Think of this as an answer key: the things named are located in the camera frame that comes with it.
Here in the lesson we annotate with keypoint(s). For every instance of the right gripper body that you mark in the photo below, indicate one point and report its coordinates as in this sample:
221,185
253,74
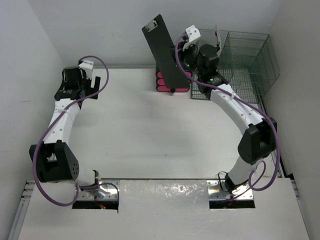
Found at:
188,57

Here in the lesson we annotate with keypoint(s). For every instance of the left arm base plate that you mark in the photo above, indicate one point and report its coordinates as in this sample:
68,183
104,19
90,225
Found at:
104,190

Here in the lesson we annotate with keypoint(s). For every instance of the pink top drawer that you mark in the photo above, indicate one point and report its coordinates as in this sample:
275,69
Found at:
159,74

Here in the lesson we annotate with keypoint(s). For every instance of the black mouse pad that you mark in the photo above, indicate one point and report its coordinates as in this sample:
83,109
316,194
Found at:
162,49

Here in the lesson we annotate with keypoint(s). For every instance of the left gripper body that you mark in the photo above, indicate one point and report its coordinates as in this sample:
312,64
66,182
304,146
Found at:
85,84

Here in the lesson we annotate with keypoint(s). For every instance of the transparent clipboard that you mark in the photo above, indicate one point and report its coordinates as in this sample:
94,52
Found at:
217,39

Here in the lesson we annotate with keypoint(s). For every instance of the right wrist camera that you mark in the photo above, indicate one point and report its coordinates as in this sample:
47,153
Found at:
193,34

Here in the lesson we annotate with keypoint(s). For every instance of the pink bottom drawer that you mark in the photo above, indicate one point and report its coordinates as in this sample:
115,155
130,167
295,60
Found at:
164,89

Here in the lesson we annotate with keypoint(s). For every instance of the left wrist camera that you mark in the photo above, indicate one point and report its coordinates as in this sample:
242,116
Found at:
86,65

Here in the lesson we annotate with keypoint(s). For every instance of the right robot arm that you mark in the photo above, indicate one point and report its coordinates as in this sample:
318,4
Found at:
259,132

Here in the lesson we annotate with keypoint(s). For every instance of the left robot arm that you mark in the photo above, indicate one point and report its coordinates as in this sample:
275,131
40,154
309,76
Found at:
55,160

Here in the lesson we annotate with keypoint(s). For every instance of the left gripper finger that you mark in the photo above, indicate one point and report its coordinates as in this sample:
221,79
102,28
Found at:
95,82
93,96

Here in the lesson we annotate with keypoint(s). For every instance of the green wire mesh organizer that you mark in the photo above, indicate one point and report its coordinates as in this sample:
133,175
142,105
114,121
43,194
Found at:
248,62

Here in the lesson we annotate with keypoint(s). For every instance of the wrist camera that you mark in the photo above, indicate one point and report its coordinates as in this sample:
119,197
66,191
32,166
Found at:
86,65
193,34

